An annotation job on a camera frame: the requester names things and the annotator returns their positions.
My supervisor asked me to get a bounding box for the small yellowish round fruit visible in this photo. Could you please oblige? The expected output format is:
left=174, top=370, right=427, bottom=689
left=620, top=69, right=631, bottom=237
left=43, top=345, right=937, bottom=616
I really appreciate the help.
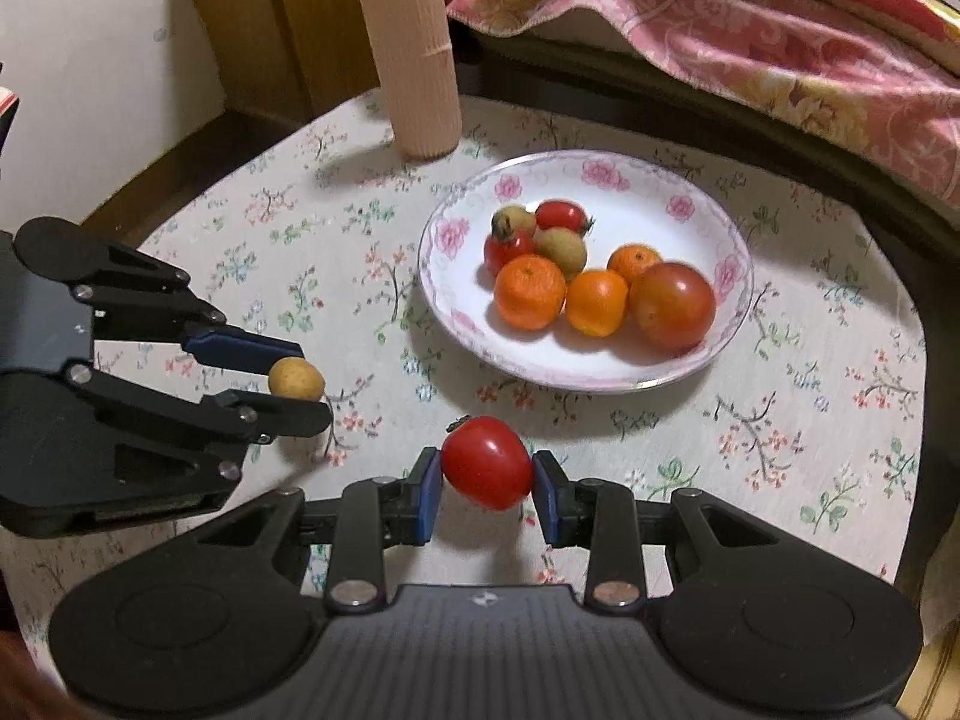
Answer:
left=534, top=227, right=587, bottom=276
left=491, top=205, right=537, bottom=239
left=268, top=358, right=326, bottom=402

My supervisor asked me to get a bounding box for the large orange-red tomato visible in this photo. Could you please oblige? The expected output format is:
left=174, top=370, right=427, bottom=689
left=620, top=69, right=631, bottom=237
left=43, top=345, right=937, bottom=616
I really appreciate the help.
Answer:
left=628, top=261, right=717, bottom=351

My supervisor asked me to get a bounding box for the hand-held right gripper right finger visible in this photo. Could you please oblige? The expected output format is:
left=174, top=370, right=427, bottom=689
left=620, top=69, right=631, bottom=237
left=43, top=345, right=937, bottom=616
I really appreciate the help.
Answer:
left=531, top=451, right=781, bottom=611

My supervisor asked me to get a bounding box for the white floral-rimmed plate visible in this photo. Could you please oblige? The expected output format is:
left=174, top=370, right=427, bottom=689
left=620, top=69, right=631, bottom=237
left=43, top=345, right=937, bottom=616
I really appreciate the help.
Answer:
left=417, top=150, right=755, bottom=393

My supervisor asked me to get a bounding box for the large mandarin orange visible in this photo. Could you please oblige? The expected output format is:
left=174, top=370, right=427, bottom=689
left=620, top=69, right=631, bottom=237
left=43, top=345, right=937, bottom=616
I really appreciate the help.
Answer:
left=493, top=255, right=568, bottom=331

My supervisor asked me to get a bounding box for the wooden cabinet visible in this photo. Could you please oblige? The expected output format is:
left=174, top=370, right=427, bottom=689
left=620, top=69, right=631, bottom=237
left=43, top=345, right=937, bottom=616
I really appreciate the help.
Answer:
left=176, top=0, right=383, bottom=128

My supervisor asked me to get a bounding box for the red cherry tomato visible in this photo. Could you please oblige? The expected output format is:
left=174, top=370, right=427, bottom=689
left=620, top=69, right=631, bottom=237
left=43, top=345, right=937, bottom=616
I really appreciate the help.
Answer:
left=440, top=415, right=535, bottom=512
left=484, top=231, right=537, bottom=277
left=534, top=199, right=595, bottom=235

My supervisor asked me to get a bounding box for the dark bed frame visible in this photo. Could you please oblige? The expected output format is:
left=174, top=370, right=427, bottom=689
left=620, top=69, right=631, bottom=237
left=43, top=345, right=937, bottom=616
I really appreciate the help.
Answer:
left=454, top=19, right=960, bottom=263

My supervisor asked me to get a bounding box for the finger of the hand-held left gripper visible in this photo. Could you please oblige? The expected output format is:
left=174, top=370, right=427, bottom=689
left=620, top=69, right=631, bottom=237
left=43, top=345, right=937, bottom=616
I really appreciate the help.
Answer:
left=67, top=364, right=333, bottom=482
left=71, top=242, right=305, bottom=377

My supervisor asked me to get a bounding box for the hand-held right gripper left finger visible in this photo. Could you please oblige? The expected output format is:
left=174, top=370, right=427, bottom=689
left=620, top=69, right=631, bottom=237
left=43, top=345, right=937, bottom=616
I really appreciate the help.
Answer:
left=187, top=448, right=445, bottom=611

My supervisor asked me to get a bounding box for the pink floral quilt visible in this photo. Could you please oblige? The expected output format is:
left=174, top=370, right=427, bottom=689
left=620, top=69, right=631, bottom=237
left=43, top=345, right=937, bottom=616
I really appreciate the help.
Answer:
left=446, top=0, right=960, bottom=207

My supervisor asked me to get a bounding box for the pink ribbed cylinder bottle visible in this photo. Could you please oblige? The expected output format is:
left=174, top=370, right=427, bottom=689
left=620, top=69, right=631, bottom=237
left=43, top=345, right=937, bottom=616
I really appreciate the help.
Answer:
left=352, top=0, right=464, bottom=160

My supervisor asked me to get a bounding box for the small mandarin orange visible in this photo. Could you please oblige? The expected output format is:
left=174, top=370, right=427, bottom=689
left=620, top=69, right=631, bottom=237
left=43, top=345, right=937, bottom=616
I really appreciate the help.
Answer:
left=565, top=269, right=629, bottom=338
left=606, top=243, right=665, bottom=286

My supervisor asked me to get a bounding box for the floral tablecloth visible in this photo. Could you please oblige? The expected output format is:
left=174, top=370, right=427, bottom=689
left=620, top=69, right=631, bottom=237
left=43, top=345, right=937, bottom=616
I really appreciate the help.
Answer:
left=15, top=86, right=927, bottom=661

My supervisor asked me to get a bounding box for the person's red-brown clothing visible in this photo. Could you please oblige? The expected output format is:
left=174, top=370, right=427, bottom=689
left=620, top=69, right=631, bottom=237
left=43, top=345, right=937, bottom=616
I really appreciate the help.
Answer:
left=0, top=634, right=53, bottom=720

